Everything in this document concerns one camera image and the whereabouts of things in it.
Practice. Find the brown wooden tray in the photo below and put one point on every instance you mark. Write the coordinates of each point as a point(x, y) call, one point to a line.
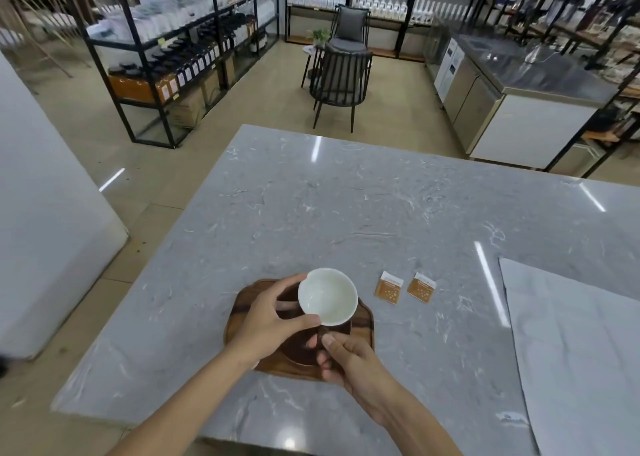
point(362, 330)

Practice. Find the brown cardboard box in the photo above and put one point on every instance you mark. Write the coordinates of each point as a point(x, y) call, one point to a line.
point(211, 90)
point(186, 111)

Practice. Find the black metal glass shelf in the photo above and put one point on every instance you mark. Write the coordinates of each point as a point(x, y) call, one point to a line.
point(131, 46)

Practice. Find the person's right thumb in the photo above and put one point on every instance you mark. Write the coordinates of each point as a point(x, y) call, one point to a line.
point(336, 343)

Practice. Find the person's left hand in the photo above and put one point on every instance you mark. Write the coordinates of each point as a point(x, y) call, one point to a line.
point(260, 323)

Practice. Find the dark wooden round saucer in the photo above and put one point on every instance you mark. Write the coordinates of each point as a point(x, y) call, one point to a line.
point(300, 348)

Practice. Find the white ceramic cup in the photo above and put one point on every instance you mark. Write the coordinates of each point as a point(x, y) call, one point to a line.
point(330, 296)

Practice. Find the row of clear white bottles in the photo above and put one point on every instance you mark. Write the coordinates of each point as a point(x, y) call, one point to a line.
point(165, 18)

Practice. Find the black metal wooden shelf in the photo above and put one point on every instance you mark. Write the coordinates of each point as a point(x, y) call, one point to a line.
point(400, 16)

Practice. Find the white pillar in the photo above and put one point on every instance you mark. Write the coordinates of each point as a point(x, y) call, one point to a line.
point(45, 211)

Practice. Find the person's right forearm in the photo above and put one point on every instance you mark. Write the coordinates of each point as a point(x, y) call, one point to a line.
point(415, 428)

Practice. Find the orange tea bag packet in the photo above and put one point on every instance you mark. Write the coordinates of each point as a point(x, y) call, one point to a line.
point(389, 288)
point(421, 288)

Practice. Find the steel kettle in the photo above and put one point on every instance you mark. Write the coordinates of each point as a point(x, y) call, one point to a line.
point(534, 55)

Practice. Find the stainless steel counter fridge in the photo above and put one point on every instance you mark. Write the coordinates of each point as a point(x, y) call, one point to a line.
point(520, 106)

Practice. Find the row of white jugs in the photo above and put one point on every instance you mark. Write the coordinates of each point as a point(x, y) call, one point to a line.
point(380, 3)

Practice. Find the light wooden chair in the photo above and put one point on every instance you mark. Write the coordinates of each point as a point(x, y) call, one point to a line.
point(40, 26)

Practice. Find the black slatted armchair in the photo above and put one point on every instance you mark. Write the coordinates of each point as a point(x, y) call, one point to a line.
point(342, 83)

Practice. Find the person's left forearm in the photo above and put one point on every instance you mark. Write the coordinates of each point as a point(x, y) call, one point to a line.
point(190, 403)

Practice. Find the row of dark jars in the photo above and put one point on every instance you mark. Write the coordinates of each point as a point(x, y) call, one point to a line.
point(192, 63)

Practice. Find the small green potted plant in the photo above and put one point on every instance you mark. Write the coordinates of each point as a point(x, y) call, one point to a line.
point(320, 36)

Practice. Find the black metal goods shelf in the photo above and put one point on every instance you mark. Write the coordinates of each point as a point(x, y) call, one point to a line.
point(600, 16)

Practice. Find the person's right hand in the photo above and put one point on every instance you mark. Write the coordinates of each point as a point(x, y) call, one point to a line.
point(357, 375)

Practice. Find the white cloth sheet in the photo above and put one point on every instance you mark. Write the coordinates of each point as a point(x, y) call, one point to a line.
point(580, 360)

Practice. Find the black armchair with grey cushion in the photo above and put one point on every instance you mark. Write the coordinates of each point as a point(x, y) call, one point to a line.
point(348, 31)

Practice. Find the person's left thumb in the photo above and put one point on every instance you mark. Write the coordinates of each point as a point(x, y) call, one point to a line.
point(300, 322)

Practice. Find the small round side table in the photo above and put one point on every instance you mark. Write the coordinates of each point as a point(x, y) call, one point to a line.
point(312, 53)

